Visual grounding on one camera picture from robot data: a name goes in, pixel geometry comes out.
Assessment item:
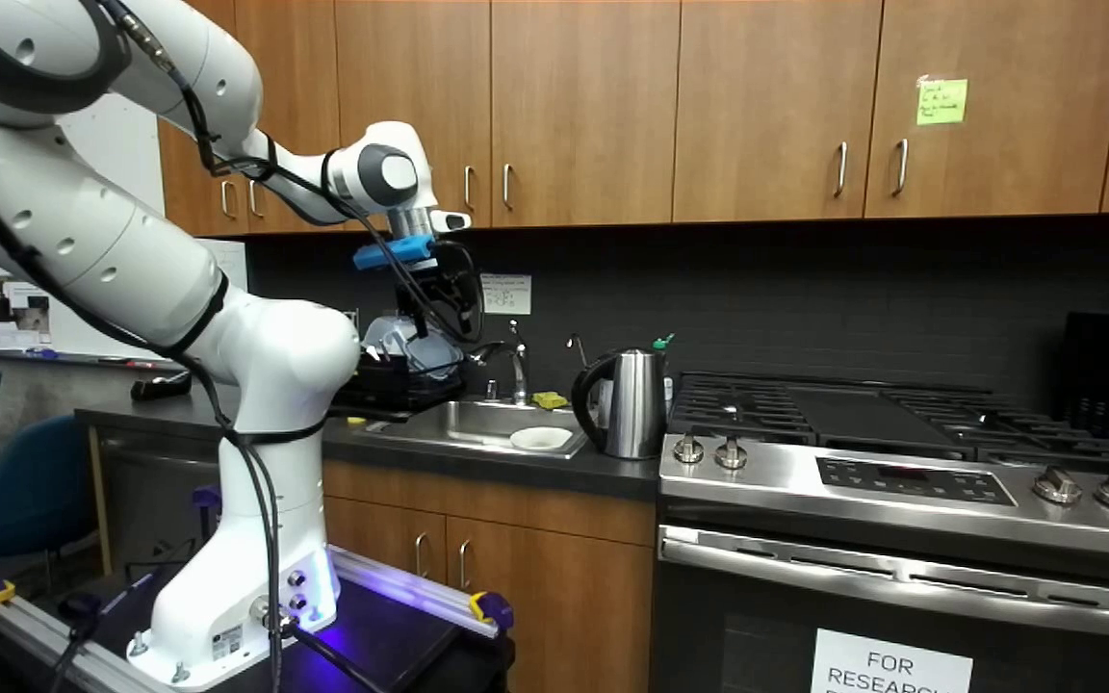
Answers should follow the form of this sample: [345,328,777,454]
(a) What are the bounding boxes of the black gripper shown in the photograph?
[355,307,479,417]

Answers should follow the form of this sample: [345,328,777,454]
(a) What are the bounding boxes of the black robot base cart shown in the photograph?
[0,544,522,693]

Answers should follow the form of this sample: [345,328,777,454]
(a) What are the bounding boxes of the stainless steel sink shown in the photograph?
[368,396,592,464]

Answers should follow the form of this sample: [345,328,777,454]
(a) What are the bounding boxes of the chrome sink faucet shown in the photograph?
[482,314,533,407]

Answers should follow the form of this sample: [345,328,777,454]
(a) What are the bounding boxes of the white bowl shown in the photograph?
[509,422,578,454]

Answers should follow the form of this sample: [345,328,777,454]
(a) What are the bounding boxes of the wooden lower cabinets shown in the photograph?
[320,457,663,693]

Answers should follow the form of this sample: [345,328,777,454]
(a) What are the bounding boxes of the wooden cabinets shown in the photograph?
[157,0,1109,240]
[320,457,663,693]

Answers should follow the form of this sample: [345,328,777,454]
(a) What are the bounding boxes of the green capped soap bottle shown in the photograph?
[649,332,681,387]

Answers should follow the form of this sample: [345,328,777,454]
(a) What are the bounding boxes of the teal office chair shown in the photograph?
[0,411,106,571]

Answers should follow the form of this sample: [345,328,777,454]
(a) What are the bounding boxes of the wooden upper cabinets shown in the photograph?
[157,0,1109,240]

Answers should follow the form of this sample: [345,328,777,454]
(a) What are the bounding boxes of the stainless steel gas stove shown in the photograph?
[651,369,1109,693]

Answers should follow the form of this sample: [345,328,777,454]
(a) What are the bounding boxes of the white paper research sign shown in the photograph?
[808,625,977,693]

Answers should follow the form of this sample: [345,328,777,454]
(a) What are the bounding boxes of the yellow green sticky note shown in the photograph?
[914,72,971,130]

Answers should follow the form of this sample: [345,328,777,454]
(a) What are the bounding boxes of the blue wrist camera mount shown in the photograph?
[352,232,438,276]

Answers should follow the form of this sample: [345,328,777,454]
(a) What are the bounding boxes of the white paper wall notice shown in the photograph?
[479,271,537,319]

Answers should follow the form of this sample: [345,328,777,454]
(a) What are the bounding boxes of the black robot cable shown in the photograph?
[78,0,464,693]

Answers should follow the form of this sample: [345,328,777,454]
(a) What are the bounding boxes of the silver kettle black handle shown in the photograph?
[569,341,672,461]

